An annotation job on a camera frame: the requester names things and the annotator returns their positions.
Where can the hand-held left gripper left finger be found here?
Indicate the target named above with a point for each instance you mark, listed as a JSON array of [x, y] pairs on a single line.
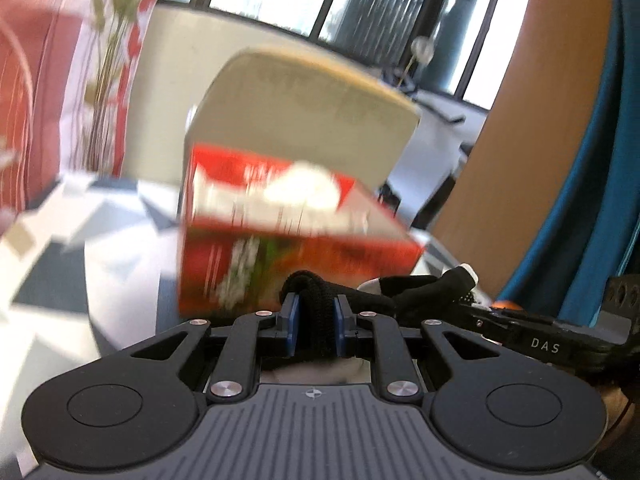
[[291, 321]]

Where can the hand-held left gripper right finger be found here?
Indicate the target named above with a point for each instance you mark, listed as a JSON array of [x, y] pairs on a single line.
[[343, 327]]

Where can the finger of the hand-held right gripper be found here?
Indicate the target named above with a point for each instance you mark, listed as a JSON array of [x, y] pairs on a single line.
[[492, 321]]

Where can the red cardboard box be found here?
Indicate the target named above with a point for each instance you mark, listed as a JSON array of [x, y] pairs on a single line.
[[300, 260]]

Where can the black glove with white fingertips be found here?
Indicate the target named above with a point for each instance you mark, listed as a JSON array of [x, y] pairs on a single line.
[[400, 294]]

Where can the person's teal shirt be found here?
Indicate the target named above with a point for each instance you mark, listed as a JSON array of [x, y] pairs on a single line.
[[600, 185]]

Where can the white sheet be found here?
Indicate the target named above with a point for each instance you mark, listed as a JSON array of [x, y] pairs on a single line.
[[430, 160]]

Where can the beige chair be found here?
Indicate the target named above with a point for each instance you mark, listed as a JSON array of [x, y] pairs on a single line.
[[300, 100]]

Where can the geometric patterned tablecloth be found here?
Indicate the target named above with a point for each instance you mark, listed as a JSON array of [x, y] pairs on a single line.
[[60, 270]]

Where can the cream chair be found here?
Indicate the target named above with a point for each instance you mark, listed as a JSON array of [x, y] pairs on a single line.
[[165, 85]]

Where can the white round ornament on stem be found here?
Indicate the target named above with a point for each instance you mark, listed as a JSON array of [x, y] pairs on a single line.
[[423, 50]]

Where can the black framed window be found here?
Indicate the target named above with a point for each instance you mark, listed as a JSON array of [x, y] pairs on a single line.
[[380, 10]]

